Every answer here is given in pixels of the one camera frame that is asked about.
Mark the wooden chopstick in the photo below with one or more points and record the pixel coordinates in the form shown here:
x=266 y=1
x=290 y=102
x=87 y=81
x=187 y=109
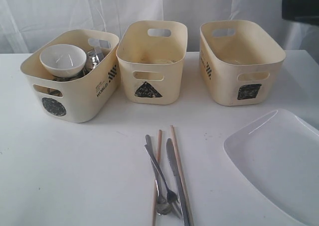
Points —
x=158 y=156
x=180 y=169

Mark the stainless steel knife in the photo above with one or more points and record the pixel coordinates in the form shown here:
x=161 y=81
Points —
x=174 y=167

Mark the cream bin with circle mark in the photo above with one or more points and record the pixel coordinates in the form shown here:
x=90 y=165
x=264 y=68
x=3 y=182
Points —
x=82 y=98

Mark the stainless steel bowl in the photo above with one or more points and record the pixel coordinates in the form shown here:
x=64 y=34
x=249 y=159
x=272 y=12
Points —
x=94 y=58

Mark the stainless steel cup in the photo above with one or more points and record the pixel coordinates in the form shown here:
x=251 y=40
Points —
x=66 y=79
x=53 y=92

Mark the stainless steel spoon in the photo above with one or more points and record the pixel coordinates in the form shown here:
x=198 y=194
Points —
x=162 y=206

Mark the stainless steel fork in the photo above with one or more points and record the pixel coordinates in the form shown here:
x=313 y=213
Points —
x=170 y=196

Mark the white ceramic bowl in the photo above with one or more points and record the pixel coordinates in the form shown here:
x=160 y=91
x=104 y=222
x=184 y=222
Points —
x=63 y=60

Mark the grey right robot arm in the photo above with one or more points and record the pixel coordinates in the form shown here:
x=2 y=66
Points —
x=302 y=11

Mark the cream bin with triangle mark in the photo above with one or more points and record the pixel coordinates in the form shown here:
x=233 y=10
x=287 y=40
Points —
x=151 y=57

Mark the cream bin with square mark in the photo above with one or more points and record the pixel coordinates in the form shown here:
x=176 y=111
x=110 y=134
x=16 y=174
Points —
x=239 y=61

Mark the white rectangular plate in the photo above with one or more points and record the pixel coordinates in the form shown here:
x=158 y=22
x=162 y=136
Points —
x=278 y=154

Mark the white curtain backdrop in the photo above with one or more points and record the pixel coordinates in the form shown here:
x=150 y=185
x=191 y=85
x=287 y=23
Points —
x=27 y=25

